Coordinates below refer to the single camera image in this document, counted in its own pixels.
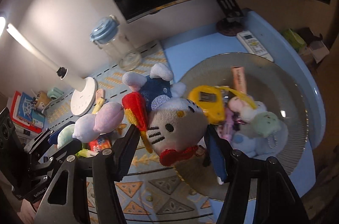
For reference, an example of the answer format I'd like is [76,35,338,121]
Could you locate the mint green toy camera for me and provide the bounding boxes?
[47,87,64,100]

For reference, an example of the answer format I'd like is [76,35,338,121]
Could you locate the white remote control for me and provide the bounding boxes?
[236,30,274,61]

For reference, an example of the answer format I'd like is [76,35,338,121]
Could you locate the round wooden coaster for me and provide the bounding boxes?
[216,18,244,37]

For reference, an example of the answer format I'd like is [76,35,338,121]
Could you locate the yellow handheld gadget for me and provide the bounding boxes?
[188,85,257,125]

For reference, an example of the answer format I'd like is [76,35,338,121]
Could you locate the lilac white green dango plush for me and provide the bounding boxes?
[56,102,125,149]

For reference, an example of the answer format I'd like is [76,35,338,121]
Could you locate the blue patterned mat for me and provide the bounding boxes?
[45,40,215,224]

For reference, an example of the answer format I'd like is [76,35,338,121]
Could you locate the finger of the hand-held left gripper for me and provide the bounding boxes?
[33,139,83,179]
[25,122,76,161]

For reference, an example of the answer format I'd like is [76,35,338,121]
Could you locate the white desk lamp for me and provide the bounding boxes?
[0,16,98,116]

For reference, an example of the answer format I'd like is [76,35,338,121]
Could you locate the person's left forearm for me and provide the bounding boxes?
[20,197,40,224]

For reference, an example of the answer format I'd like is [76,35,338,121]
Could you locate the pink cosmetic tube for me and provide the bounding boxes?
[231,66,249,96]

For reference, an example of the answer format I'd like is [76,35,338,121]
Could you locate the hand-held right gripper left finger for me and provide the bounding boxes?
[33,125,140,224]

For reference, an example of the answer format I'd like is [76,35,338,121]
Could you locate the white cardboard box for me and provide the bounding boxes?
[304,40,331,65]

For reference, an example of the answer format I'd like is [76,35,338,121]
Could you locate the brown ribbed glass plate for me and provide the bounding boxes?
[176,52,311,202]

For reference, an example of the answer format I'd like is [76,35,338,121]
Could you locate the red patterned toy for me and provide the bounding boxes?
[89,138,112,152]

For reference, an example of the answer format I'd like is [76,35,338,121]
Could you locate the white cat plush toy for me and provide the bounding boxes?
[122,63,210,167]

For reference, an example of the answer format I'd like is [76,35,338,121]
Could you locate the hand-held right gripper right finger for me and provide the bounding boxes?
[206,125,310,224]

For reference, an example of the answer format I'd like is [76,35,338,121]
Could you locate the pink white green face plush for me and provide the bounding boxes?
[228,97,282,151]

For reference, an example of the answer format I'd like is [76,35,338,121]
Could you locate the blue illustrated book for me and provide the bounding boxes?
[17,92,46,129]

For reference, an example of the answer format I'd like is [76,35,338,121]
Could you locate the small brown pen cup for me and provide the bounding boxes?
[34,91,51,109]

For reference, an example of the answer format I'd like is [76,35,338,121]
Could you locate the light blue plush toy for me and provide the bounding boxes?
[232,120,289,159]

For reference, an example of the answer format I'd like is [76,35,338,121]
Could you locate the clear water bottle blue lid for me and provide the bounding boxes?
[89,16,143,71]

